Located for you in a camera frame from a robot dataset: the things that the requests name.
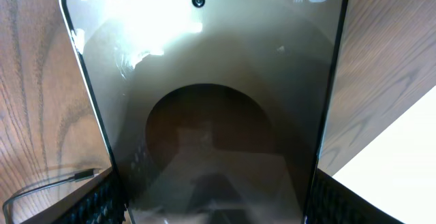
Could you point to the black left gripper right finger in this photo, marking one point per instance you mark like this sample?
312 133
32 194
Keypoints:
333 203

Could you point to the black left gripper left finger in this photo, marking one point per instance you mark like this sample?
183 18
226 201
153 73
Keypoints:
101 200

